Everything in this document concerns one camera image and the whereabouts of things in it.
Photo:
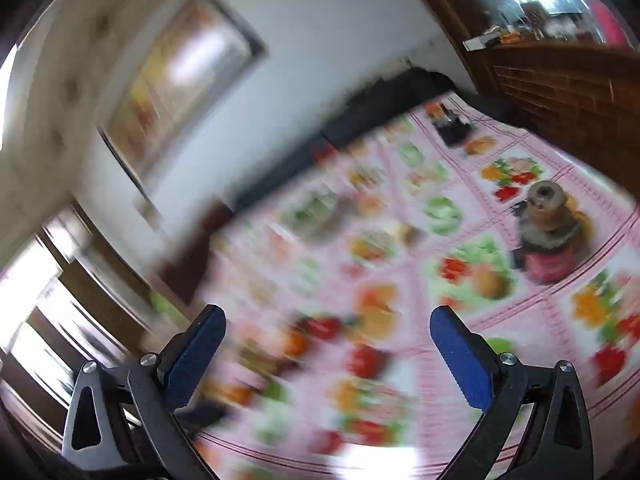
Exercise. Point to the brown wooden door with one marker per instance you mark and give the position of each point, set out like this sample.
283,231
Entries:
75,280

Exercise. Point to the dark jar with red label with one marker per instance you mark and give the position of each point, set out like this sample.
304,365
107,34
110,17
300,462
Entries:
547,255

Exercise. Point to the framed wall picture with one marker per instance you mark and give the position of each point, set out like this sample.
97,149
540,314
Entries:
175,75

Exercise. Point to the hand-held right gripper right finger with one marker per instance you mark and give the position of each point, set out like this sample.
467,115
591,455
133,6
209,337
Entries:
465,365

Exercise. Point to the small black box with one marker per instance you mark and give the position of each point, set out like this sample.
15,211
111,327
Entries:
452,132

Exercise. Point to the brown wooden counter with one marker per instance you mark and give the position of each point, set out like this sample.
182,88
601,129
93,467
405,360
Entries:
565,95

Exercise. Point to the fruit and flower print tablecloth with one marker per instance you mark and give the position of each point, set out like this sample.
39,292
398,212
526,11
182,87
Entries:
400,200

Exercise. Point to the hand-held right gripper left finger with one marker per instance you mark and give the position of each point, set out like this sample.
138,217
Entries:
195,360

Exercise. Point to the brown chair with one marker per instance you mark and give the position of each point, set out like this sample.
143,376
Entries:
192,260

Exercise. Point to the black sofa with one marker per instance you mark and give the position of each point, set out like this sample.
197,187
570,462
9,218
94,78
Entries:
400,90

